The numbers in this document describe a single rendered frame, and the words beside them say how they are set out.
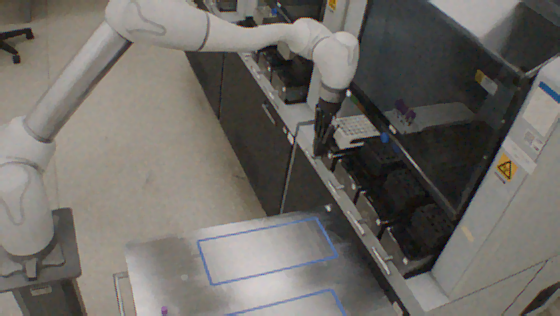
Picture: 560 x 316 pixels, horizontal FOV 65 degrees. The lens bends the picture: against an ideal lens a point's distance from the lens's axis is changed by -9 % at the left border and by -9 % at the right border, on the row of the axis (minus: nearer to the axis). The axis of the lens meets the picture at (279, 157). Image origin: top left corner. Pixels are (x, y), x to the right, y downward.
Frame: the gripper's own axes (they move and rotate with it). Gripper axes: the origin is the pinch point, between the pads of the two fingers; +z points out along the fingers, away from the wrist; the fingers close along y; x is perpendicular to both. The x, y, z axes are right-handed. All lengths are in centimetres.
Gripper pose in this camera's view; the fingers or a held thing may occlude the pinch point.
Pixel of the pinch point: (319, 146)
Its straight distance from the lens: 163.5
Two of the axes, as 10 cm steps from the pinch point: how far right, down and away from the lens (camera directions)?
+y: -3.9, -6.5, 6.6
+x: -9.1, 1.6, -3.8
